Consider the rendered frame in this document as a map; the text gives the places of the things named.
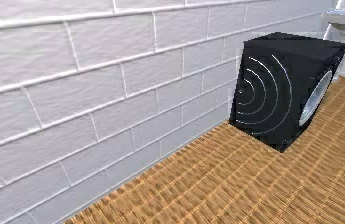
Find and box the black box with white rings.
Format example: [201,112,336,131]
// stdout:
[228,31,345,154]

